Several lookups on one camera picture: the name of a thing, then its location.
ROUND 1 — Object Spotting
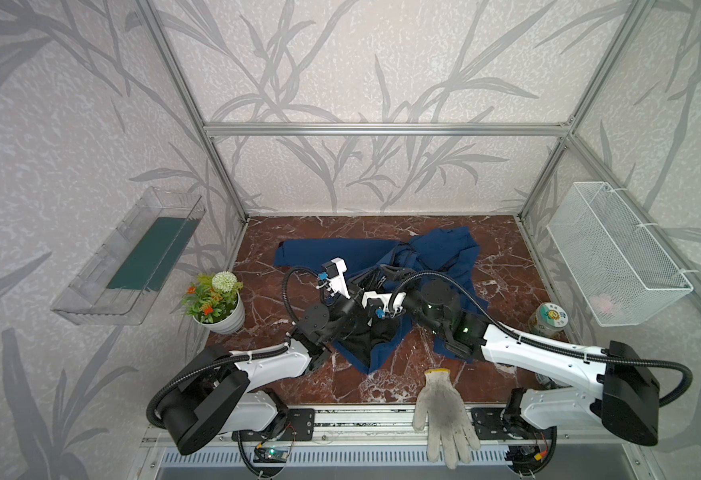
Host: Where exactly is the blue jacket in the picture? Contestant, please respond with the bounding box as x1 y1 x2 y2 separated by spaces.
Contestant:
274 227 488 374

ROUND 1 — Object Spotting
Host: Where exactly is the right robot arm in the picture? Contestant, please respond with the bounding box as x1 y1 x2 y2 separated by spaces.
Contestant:
374 271 694 446

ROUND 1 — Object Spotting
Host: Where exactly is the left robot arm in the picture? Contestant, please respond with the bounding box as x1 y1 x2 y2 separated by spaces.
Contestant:
146 294 388 455

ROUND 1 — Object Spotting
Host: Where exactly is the grey knit work glove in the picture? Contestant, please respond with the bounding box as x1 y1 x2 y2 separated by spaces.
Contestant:
412 369 481 470

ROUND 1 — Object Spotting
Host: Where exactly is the potted artificial flower plant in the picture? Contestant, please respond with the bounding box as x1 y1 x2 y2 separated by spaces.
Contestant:
182 271 246 335

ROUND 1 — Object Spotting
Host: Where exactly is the green circuit board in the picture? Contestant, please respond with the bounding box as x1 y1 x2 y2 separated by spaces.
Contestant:
254 445 290 463

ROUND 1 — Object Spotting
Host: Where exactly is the pink item in basket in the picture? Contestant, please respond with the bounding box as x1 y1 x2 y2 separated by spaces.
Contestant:
589 294 620 318

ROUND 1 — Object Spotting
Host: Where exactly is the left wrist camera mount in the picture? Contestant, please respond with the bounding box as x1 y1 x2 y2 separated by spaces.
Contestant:
318 257 351 299

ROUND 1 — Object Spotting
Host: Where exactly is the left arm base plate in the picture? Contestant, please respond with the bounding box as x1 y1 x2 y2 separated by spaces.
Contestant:
252 408 316 442

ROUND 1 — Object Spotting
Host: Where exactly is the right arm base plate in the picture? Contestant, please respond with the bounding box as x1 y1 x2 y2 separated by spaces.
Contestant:
470 406 526 441

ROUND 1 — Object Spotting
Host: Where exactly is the white wire mesh basket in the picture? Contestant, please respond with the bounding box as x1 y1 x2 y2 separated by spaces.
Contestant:
547 181 694 328

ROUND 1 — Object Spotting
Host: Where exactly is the clear plastic wall shelf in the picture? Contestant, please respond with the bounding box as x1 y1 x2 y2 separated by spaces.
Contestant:
52 187 206 326

